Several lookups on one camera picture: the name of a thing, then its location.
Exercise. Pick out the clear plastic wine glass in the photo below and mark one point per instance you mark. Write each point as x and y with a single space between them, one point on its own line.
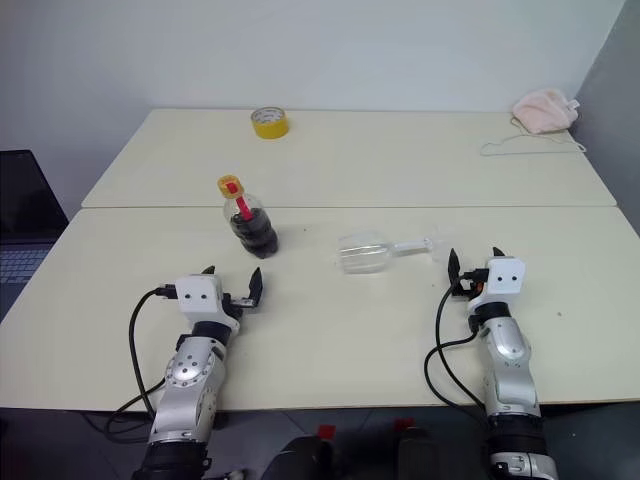
362 252

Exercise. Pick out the yellow tape roll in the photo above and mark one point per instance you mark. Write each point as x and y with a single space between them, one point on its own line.
270 125

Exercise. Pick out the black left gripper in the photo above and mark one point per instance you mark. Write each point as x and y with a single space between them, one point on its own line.
234 310

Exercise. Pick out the dark rounded shape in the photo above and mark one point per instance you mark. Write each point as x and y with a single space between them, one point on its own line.
295 457
422 452

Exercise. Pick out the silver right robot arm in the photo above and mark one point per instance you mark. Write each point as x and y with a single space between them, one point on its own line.
510 360

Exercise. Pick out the pink fluffy cloth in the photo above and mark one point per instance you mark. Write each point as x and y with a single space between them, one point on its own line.
542 112

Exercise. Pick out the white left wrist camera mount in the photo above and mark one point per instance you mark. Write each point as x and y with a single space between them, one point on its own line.
200 295

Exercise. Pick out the black laptop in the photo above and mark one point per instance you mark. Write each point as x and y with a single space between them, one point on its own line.
25 200

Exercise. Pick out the cola bottle with red label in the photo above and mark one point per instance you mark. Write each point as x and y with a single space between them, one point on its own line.
257 235

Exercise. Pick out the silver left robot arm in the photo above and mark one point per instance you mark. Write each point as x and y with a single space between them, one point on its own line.
187 380

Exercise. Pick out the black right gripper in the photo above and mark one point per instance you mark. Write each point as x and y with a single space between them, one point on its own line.
467 292

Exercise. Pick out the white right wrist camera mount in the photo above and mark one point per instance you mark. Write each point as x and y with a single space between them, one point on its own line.
506 280

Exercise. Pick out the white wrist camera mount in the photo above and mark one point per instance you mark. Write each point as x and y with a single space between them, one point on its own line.
506 280
200 295

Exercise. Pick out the small red block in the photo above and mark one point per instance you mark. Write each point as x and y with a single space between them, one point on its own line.
403 424
326 431

